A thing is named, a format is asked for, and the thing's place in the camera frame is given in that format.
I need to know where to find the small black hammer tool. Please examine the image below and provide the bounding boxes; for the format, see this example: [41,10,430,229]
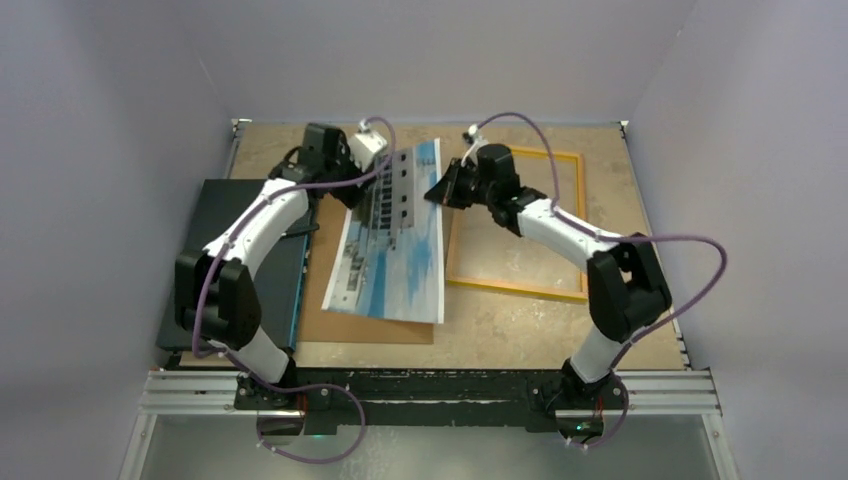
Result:
[281,224,320,238]

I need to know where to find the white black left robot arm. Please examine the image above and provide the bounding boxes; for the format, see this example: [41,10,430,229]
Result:
[174,118,396,409]

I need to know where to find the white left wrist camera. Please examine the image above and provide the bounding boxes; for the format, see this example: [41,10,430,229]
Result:
[348,120,388,172]

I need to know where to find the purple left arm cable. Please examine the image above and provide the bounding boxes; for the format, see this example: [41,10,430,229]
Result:
[192,116,397,465]

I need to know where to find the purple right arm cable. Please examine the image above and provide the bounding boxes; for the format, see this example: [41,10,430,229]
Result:
[466,111,729,452]

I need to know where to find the brown frame backing board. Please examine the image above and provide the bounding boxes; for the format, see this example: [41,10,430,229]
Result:
[297,196,434,345]

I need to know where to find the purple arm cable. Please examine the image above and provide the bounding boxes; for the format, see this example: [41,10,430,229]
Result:
[192,116,397,465]
[466,111,729,452]

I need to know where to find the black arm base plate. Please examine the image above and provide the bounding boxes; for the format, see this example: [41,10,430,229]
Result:
[234,367,626,435]

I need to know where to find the aluminium profile rail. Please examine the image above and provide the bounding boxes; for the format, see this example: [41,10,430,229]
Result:
[139,370,722,415]

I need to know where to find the building and sky photo print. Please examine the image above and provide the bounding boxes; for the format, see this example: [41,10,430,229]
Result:
[321,138,445,325]

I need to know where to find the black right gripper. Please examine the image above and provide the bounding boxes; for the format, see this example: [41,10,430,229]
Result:
[427,157,498,210]

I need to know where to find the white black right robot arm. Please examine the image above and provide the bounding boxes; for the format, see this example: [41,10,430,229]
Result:
[424,144,672,407]

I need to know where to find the wooden picture frame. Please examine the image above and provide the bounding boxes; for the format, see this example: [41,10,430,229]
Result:
[445,146,588,304]

